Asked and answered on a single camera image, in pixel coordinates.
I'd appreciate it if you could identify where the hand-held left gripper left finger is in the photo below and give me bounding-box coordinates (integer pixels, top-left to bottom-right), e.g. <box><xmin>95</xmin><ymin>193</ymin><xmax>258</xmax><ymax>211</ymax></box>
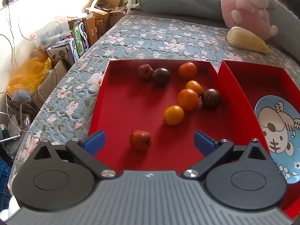
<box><xmin>31</xmin><ymin>130</ymin><xmax>119</xmax><ymax>180</ymax></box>

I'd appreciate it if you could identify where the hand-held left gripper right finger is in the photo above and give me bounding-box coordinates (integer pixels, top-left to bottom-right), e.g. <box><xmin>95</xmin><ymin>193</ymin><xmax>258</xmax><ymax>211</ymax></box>
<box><xmin>181</xmin><ymin>131</ymin><xmax>270</xmax><ymax>181</ymax></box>

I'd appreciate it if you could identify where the red cardboard box tray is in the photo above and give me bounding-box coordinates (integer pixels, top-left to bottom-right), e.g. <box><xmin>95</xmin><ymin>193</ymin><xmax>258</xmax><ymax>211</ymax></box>
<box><xmin>88</xmin><ymin>59</ymin><xmax>254</xmax><ymax>176</ymax></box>

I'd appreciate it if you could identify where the orange mandarin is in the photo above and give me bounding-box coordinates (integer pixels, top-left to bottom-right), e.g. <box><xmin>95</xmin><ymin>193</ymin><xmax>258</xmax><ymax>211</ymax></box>
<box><xmin>177</xmin><ymin>89</ymin><xmax>199</xmax><ymax>112</ymax></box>
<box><xmin>178</xmin><ymin>62</ymin><xmax>197</xmax><ymax>79</ymax></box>

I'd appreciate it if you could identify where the round yellow orange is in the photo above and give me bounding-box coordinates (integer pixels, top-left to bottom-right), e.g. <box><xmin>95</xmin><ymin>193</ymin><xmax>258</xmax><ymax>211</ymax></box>
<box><xmin>162</xmin><ymin>105</ymin><xmax>185</xmax><ymax>125</ymax></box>

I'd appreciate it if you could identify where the dark brown plum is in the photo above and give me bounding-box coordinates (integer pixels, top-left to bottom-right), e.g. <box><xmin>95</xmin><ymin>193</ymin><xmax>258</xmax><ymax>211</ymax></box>
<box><xmin>152</xmin><ymin>68</ymin><xmax>171</xmax><ymax>87</ymax></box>
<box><xmin>201</xmin><ymin>88</ymin><xmax>222</xmax><ymax>109</ymax></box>

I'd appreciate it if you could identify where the small oval orange kumquat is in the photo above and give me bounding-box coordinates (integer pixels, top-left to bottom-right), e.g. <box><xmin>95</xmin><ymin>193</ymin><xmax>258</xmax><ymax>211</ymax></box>
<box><xmin>186</xmin><ymin>80</ymin><xmax>203</xmax><ymax>96</ymax></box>

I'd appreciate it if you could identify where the red cardboard box lid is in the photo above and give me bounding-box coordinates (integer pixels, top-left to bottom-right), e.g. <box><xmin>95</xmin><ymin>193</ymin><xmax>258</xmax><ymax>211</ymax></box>
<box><xmin>218</xmin><ymin>60</ymin><xmax>300</xmax><ymax>216</ymax></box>

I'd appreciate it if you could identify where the blue cartoon bear plate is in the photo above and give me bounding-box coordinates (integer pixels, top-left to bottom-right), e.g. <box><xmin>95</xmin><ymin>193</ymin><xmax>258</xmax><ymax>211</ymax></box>
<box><xmin>254</xmin><ymin>95</ymin><xmax>300</xmax><ymax>184</ymax></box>

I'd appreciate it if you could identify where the large brown cardboard box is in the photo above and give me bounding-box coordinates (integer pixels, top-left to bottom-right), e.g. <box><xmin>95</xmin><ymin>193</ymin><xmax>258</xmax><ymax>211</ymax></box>
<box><xmin>32</xmin><ymin>60</ymin><xmax>71</xmax><ymax>109</ymax></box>

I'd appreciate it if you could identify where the red apple far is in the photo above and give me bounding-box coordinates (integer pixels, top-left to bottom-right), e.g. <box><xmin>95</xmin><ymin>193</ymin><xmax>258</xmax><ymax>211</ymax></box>
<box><xmin>137</xmin><ymin>64</ymin><xmax>154</xmax><ymax>80</ymax></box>

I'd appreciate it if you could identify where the yellow plastic bag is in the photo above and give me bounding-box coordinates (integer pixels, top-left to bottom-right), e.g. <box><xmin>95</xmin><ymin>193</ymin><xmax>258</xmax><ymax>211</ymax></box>
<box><xmin>8</xmin><ymin>57</ymin><xmax>52</xmax><ymax>95</ymax></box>

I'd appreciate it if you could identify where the white printed carton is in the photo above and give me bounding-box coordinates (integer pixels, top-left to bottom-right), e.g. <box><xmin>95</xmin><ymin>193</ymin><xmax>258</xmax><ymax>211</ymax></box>
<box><xmin>47</xmin><ymin>39</ymin><xmax>80</xmax><ymax>64</ymax></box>

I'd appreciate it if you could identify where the blue plastic crate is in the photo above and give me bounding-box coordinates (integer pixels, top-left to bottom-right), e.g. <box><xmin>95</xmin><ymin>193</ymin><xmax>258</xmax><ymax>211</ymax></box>
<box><xmin>0</xmin><ymin>157</ymin><xmax>13</xmax><ymax>203</ymax></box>

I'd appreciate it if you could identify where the green and white carton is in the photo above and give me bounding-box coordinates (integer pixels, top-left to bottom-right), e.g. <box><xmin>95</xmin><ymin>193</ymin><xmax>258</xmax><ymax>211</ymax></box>
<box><xmin>72</xmin><ymin>20</ymin><xmax>90</xmax><ymax>57</ymax></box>

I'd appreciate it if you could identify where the yellow corn plush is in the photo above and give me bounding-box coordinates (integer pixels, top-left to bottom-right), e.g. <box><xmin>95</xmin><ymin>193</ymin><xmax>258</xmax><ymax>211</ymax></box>
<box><xmin>226</xmin><ymin>26</ymin><xmax>270</xmax><ymax>53</ymax></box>

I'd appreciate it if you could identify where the floral quilted bedspread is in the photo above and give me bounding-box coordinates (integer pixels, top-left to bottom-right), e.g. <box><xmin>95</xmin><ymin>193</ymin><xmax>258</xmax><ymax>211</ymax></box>
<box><xmin>7</xmin><ymin>15</ymin><xmax>300</xmax><ymax>193</ymax></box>

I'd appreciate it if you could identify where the tall brown cardboard box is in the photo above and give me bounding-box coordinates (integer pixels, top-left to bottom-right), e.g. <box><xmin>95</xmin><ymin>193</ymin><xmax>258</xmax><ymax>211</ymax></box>
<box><xmin>85</xmin><ymin>11</ymin><xmax>110</xmax><ymax>47</ymax></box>

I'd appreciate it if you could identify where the clear plastic container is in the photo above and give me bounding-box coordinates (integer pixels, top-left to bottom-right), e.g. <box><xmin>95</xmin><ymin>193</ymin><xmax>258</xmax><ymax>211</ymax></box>
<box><xmin>35</xmin><ymin>21</ymin><xmax>71</xmax><ymax>48</ymax></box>

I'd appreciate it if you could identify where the metal bowl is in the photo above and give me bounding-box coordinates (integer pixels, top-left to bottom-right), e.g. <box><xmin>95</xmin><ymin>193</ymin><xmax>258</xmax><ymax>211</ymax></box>
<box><xmin>97</xmin><ymin>2</ymin><xmax>119</xmax><ymax>12</ymax></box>

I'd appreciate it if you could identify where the pink plush toy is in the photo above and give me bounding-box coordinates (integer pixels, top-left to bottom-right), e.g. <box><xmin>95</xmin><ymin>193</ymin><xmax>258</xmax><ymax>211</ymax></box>
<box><xmin>220</xmin><ymin>0</ymin><xmax>278</xmax><ymax>41</ymax></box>

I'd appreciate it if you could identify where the grey folded blanket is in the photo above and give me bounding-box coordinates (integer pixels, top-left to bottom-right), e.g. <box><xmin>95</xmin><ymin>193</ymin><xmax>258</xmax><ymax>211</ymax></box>
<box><xmin>136</xmin><ymin>0</ymin><xmax>300</xmax><ymax>60</ymax></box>

